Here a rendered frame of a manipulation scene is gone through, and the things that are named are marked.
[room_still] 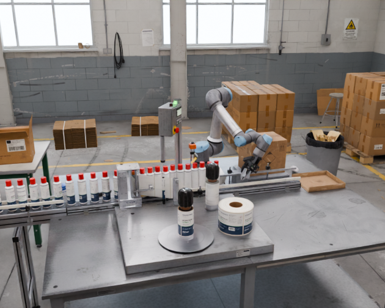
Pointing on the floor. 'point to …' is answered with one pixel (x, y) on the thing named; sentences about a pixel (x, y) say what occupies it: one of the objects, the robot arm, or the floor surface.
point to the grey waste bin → (324, 157)
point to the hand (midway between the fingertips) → (242, 178)
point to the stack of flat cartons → (75, 134)
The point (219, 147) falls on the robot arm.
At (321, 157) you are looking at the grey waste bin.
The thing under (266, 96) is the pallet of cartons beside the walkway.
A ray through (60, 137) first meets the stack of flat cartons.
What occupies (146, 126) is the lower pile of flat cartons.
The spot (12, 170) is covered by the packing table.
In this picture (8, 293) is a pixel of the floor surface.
